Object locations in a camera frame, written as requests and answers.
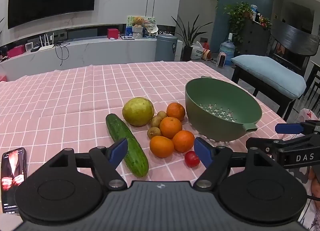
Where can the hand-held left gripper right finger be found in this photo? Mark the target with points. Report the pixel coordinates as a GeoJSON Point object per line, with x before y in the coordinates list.
{"type": "Point", "coordinates": [202, 152]}

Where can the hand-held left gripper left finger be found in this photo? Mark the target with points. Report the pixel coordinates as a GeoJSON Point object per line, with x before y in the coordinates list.
{"type": "Point", "coordinates": [117, 152]}

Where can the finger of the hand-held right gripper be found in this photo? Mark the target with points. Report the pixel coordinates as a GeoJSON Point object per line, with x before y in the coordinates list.
{"type": "Point", "coordinates": [287, 128]}
{"type": "Point", "coordinates": [260, 144]}

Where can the red tomato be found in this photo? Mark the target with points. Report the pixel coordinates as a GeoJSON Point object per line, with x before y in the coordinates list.
{"type": "Point", "coordinates": [191, 159]}

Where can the orange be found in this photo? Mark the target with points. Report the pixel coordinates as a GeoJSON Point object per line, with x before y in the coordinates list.
{"type": "Point", "coordinates": [161, 146]}
{"type": "Point", "coordinates": [175, 111]}
{"type": "Point", "coordinates": [183, 141]}
{"type": "Point", "coordinates": [170, 127]}

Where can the green cucumber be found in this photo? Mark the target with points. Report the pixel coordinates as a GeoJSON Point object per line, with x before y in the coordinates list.
{"type": "Point", "coordinates": [117, 126]}

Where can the brown longan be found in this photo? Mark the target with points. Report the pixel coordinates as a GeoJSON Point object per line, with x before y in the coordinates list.
{"type": "Point", "coordinates": [156, 121]}
{"type": "Point", "coordinates": [162, 115]}
{"type": "Point", "coordinates": [154, 132]}

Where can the yellow-green pomelo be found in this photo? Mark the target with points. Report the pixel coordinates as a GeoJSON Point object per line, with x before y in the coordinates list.
{"type": "Point", "coordinates": [138, 111]}

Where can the green colander bowl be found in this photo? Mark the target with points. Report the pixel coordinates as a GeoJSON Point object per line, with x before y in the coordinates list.
{"type": "Point", "coordinates": [215, 96]}

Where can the white red plastic bag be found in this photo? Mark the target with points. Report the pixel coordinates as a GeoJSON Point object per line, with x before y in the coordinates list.
{"type": "Point", "coordinates": [308, 114]}

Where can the light blue seat cushion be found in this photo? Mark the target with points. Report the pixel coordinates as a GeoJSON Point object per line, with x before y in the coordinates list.
{"type": "Point", "coordinates": [270, 73]}

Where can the patterned clothing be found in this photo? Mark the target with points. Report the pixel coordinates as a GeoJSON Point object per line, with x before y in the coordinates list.
{"type": "Point", "coordinates": [312, 221]}

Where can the pink checked tablecloth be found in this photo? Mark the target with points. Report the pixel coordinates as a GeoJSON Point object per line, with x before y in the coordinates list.
{"type": "Point", "coordinates": [62, 96]}

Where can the dark wooden chair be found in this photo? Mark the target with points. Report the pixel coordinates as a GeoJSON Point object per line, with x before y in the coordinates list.
{"type": "Point", "coordinates": [292, 38]}

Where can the small white heater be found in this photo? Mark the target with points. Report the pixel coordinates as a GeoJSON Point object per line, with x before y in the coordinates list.
{"type": "Point", "coordinates": [221, 60]}

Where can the dark cabinet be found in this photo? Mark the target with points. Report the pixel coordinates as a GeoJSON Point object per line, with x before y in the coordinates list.
{"type": "Point", "coordinates": [256, 38]}

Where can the orange bag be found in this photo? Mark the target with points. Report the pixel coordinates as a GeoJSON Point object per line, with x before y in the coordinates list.
{"type": "Point", "coordinates": [206, 53]}

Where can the blue water jug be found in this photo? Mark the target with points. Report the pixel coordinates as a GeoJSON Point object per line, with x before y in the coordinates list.
{"type": "Point", "coordinates": [227, 50]}

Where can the white marble console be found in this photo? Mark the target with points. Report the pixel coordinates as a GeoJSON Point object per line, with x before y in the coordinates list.
{"type": "Point", "coordinates": [100, 53]}

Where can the black smartphone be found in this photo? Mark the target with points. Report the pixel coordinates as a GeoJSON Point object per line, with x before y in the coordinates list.
{"type": "Point", "coordinates": [13, 178]}

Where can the grey trash can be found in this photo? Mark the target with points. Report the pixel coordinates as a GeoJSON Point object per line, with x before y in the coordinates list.
{"type": "Point", "coordinates": [165, 48]}

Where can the long-leaf potted plant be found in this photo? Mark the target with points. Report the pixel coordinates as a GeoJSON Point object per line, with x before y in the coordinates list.
{"type": "Point", "coordinates": [187, 38]}

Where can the group of bottles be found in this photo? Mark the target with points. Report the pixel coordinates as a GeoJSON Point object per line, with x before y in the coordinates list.
{"type": "Point", "coordinates": [257, 16]}

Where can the red box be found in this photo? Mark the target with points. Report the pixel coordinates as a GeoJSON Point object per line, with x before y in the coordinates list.
{"type": "Point", "coordinates": [112, 33]}

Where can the bushy green plant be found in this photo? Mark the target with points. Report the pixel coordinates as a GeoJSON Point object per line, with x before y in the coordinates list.
{"type": "Point", "coordinates": [237, 12]}

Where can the teddy bear bouquet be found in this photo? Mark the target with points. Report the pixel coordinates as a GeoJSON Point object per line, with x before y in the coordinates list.
{"type": "Point", "coordinates": [138, 27]}

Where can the white router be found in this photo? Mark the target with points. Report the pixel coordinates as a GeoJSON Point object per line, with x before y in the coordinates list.
{"type": "Point", "coordinates": [47, 45]}

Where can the small white clock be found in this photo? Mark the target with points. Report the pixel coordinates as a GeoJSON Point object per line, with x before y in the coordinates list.
{"type": "Point", "coordinates": [30, 47]}

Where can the pink flat box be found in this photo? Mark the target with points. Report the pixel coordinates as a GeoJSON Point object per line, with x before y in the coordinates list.
{"type": "Point", "coordinates": [16, 51]}

